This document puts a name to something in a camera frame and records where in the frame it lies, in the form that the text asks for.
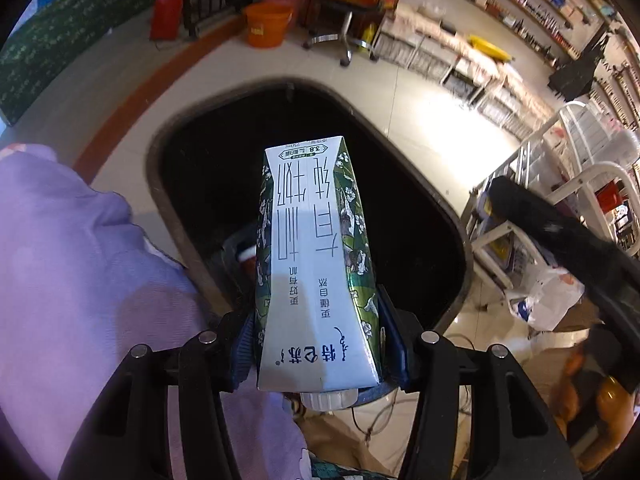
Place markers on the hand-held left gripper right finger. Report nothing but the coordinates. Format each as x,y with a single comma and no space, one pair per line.
395,355

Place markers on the wall shelves with bottles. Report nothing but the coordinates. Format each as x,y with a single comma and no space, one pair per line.
540,0

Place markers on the lace covered low shelf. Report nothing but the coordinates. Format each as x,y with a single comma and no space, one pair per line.
450,55

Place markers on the white plastic bag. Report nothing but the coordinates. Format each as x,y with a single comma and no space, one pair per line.
550,295

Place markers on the orange bucket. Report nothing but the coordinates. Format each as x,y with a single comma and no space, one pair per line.
265,27

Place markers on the red bag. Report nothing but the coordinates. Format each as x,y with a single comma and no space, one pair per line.
166,17

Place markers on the black trash bin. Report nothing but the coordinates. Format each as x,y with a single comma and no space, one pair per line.
400,185

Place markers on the metal swivel stool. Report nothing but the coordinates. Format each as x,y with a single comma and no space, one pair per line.
340,35

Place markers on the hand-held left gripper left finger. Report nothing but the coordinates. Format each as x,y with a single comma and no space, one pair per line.
245,355

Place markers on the person's right hand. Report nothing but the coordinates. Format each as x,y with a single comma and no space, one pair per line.
617,410

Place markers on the yellow tray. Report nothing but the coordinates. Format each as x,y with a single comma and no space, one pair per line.
490,47

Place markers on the purple floral bedsheet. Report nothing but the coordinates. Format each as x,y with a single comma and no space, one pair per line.
75,260

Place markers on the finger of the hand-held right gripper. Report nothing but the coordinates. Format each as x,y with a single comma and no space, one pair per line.
545,225

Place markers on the green and white milk carton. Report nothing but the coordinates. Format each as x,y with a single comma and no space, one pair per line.
310,260

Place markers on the white metal rack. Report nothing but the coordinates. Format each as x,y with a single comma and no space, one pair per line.
575,125

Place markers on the green floral cabinet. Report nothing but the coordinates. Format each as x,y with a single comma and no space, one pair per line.
60,35

